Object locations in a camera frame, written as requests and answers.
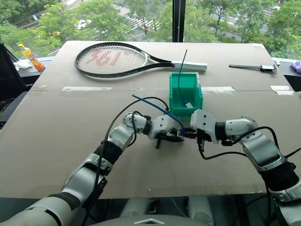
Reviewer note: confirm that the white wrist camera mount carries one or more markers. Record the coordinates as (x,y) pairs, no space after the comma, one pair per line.
(202,120)
(162,124)

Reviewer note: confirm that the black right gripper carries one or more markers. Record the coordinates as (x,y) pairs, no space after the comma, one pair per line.
(203,136)

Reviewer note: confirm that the purple crumpled wrapper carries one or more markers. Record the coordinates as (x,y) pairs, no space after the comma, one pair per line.
(296,66)

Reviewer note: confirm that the white parked car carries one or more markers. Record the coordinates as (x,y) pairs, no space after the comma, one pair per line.
(83,24)

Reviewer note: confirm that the black and white tennis racket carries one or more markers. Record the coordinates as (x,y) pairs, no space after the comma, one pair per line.
(160,60)

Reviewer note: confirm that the short white tape strip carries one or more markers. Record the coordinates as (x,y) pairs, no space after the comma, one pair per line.
(282,90)

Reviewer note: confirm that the green plastic bin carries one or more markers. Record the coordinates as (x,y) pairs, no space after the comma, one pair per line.
(191,82)

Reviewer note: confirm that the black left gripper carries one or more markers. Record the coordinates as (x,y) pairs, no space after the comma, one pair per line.
(159,141)

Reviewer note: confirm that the black flat hand tool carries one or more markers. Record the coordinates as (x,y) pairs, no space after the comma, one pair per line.
(266,68)

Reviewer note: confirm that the long clear tape strip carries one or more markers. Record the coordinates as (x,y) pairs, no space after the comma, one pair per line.
(87,89)

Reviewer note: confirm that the white crumpled tissue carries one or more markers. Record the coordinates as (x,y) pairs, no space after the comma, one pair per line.
(22,64)

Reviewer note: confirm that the orange drink bottle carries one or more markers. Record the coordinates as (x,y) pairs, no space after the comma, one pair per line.
(31,57)

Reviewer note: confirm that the dark window frame post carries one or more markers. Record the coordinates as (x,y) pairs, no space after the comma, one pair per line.
(178,21)

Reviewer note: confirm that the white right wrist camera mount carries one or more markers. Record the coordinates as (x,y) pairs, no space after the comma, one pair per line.
(202,120)

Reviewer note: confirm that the white rounded robot shape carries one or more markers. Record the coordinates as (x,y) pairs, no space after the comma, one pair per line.
(200,209)

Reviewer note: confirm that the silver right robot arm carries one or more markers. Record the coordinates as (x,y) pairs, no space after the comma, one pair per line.
(263,146)

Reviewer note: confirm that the silver robot torso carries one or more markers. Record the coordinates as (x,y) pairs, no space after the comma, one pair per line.
(145,221)

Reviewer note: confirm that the medium clear tape strip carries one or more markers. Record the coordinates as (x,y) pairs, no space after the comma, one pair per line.
(218,89)

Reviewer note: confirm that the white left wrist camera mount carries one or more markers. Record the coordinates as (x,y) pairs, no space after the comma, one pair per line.
(162,124)

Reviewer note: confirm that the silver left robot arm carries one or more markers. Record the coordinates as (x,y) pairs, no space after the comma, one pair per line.
(120,134)

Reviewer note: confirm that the white coupler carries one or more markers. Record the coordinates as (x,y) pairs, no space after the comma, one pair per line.
(189,105)
(179,133)

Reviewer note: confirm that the black fabric object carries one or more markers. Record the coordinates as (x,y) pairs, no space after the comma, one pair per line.
(9,77)

